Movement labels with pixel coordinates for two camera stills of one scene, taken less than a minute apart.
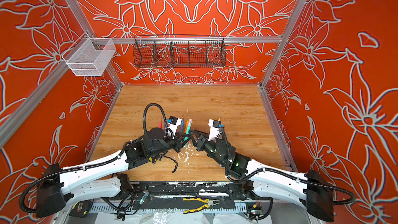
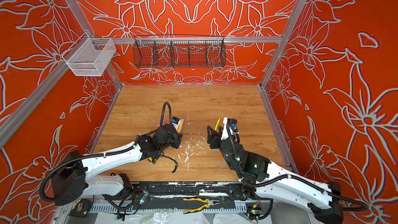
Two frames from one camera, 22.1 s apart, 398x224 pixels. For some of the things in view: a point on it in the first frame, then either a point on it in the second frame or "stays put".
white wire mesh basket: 89,56 stays put
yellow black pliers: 210,203 stays put
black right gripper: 201,142 to 215,137
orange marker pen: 186,125 to 179,128
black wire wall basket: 179,51 stays put
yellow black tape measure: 81,209 stays put
